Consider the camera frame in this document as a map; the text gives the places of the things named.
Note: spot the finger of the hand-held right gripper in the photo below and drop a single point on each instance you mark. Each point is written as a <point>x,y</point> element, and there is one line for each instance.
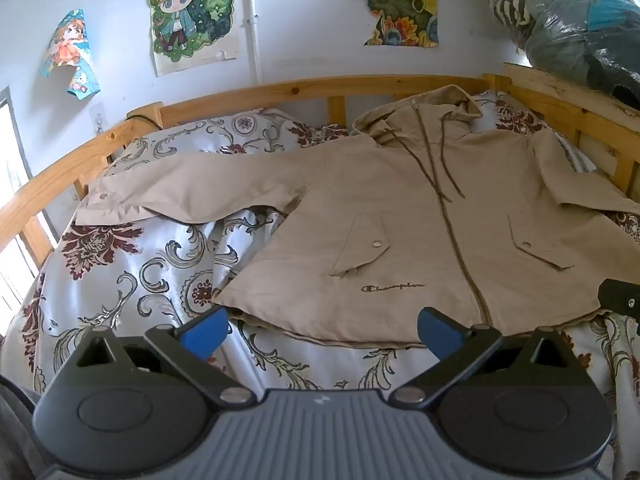
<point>622,296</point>

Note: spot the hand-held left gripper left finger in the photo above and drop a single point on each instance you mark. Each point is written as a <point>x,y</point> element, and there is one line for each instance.
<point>206,334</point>

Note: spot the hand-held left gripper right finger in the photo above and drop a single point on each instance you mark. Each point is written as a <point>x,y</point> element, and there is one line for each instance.
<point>439,334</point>

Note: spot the beige hooded jacket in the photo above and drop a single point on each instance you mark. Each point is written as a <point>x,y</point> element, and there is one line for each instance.
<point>400,210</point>

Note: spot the plastic bag of clothes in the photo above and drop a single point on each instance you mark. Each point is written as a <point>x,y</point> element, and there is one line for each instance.
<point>575,15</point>

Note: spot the floral bed blanket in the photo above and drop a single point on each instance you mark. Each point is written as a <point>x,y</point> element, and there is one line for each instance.
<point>145,270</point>

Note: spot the floral pillow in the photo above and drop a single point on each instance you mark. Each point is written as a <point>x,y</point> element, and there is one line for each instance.
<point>220,132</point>
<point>515,110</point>

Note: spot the person's grey clothing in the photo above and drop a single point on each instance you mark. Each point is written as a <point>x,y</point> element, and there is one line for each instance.
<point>12,430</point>

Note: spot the window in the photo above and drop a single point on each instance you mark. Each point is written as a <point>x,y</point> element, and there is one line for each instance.
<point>7,130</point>

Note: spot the wooden bed frame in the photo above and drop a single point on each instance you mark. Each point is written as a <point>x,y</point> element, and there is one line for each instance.
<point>210,97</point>

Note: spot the white wall hook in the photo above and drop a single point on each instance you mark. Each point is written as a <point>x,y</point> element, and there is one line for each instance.
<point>100,119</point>

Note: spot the white wall pipe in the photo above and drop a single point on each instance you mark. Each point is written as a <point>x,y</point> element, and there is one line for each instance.
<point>255,35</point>

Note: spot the curled cartoon wall poster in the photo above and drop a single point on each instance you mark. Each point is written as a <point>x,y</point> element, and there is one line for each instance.
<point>72,52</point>

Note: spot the cartoon character wall poster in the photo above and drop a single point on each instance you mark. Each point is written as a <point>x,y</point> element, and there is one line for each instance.
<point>192,15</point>

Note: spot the torn landscape wall poster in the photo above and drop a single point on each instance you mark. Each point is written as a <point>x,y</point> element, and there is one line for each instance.
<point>400,5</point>

